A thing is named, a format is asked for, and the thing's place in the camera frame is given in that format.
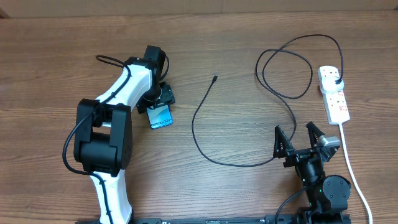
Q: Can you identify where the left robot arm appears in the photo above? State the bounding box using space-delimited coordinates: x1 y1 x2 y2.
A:
66 45 175 223

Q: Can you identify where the white charger plug adapter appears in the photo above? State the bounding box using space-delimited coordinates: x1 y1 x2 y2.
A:
320 77 345 94

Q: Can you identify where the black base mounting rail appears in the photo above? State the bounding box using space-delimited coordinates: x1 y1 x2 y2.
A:
74 214 352 224

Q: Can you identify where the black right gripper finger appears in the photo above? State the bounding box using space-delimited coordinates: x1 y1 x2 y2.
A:
273 126 294 158
306 121 324 147

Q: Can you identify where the blue Samsung Galaxy smartphone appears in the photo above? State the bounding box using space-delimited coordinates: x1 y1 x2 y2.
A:
147 105 174 129

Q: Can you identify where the white power strip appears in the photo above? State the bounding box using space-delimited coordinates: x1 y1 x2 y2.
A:
317 65 350 125

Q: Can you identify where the white power strip cord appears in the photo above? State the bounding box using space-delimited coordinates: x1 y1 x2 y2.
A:
338 123 374 224

